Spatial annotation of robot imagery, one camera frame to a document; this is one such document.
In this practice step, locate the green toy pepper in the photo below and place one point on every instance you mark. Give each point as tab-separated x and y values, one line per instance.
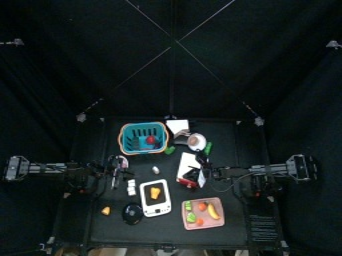
170	150

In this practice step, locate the green toy cucumber slice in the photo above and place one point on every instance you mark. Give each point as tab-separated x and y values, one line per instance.
189	205

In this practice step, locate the red toy tomato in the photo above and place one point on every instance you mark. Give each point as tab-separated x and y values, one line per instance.
151	139

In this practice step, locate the white paper sheet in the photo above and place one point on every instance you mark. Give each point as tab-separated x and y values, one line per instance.
177	126

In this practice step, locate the red toy block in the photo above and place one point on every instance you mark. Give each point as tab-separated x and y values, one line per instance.
187	182

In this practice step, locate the white toy cube stack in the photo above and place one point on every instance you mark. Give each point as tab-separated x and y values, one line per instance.
131	187

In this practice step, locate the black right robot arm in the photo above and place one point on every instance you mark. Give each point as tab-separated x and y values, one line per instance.
276	169

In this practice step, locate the grey frame corner bracket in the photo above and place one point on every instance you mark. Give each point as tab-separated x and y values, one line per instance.
333	44
16	42
80	117
260	121

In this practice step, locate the black round lid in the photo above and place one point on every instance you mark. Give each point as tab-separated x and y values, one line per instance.
133	213

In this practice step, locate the orange toy squash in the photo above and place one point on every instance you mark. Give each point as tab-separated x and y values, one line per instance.
154	192

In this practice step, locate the orange toy fruit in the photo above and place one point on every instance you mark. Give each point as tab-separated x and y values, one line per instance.
202	206

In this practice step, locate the small green toy vegetable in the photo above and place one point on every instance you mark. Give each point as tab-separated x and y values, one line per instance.
207	148

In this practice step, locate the small grey white toy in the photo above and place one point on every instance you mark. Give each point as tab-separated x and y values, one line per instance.
155	170

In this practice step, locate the silver toy utensil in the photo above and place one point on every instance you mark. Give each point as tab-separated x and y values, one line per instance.
114	181

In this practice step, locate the dark toy in basket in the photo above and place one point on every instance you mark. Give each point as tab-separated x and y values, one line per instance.
135	143

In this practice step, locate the white rectangular board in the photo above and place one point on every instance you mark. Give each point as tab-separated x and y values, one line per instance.
186	163

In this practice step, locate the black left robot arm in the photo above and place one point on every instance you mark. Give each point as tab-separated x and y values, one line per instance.
42	167

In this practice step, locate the black vertical frame pole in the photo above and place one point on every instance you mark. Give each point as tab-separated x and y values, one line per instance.
171	66

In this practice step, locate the green toy leaf vegetable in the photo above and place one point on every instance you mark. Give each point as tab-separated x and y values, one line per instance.
191	217

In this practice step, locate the white kitchen scale black top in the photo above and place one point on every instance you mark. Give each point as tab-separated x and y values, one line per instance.
155	210

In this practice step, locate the white bowl with brown inside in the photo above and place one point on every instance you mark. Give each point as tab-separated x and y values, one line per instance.
197	141

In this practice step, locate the pink tray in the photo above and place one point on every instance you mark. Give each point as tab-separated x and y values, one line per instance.
218	223

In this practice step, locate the teal basket with orange rim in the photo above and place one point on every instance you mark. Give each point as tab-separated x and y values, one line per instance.
142	138

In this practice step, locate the yellow orange toy wedge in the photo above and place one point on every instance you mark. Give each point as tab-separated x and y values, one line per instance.
106	210

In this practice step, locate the small orange toy carrot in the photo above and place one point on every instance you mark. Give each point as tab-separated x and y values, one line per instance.
199	221

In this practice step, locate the yellow toy banana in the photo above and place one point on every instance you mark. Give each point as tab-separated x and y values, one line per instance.
214	211

